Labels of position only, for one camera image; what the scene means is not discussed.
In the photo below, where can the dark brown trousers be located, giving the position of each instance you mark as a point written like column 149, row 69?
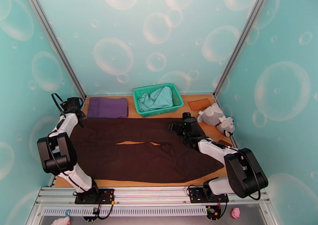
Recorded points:
column 149, row 162

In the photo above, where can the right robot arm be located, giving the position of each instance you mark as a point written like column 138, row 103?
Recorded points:
column 244, row 172

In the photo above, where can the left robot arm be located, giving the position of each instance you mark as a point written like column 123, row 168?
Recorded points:
column 62, row 154

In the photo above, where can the purple folded trousers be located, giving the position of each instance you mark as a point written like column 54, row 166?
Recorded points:
column 108, row 107

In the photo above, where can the tan flat leather pad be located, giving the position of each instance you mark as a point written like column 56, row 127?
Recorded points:
column 198, row 104

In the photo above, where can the teal plastic basket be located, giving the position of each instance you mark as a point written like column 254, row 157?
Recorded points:
column 160, row 112

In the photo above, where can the large grey plush toy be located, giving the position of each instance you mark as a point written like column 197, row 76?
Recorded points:
column 211, row 113

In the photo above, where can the brown leather snap wallet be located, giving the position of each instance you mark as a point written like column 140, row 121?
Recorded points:
column 224, row 142

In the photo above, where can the light blue crumpled cloth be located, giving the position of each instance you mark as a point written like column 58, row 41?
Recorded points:
column 159, row 98

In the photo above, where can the small grey plush toy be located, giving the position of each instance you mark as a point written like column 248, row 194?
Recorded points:
column 226, row 127

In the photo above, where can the pink crumpled ball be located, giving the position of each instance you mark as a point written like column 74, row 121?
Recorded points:
column 236, row 213

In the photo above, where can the small black plug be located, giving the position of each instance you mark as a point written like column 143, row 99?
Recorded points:
column 95, row 210

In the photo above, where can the blue clip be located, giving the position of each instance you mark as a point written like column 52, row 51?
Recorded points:
column 67, row 213

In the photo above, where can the pale pink cloth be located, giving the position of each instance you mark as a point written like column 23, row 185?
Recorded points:
column 60, row 221

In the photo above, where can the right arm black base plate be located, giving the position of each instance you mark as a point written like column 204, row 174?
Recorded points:
column 196, row 195

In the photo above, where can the aluminium table side rail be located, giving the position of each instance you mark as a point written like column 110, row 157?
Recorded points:
column 53, row 180

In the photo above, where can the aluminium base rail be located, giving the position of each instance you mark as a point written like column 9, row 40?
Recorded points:
column 154, row 194

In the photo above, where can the aluminium frame post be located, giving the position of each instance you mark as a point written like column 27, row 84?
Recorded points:
column 53, row 40
column 33, row 207
column 269, row 214
column 244, row 39

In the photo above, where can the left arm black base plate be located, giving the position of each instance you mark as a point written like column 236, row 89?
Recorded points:
column 106, row 197

